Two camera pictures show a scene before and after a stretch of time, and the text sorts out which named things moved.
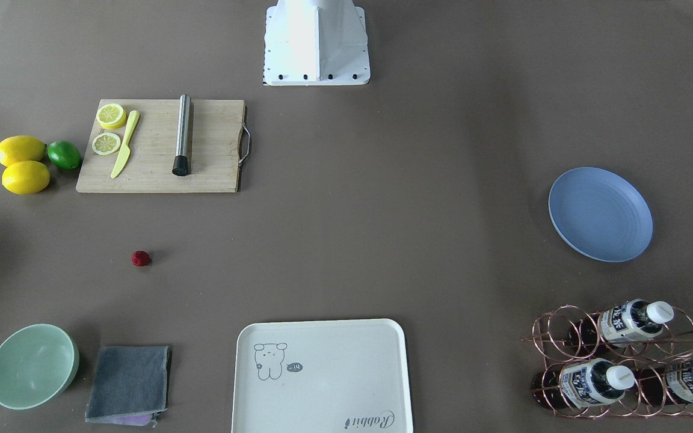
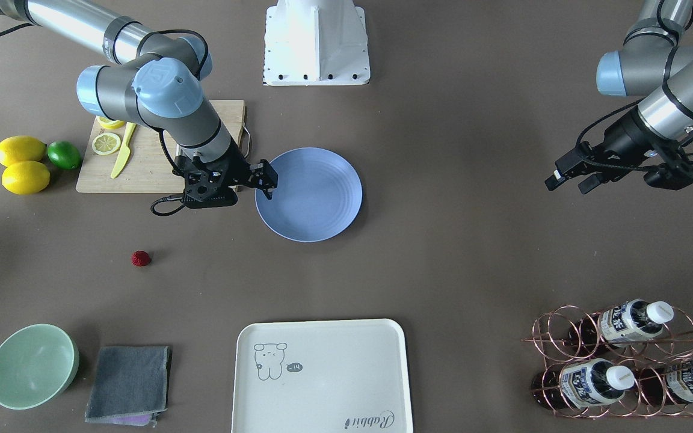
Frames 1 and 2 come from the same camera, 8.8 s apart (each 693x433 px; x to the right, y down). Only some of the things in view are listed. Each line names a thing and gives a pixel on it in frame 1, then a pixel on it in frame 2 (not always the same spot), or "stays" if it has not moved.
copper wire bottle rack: x=596 y=366 stays
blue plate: x=600 y=215 -> x=319 y=196
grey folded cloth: x=131 y=385 stays
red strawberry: x=140 y=258 stays
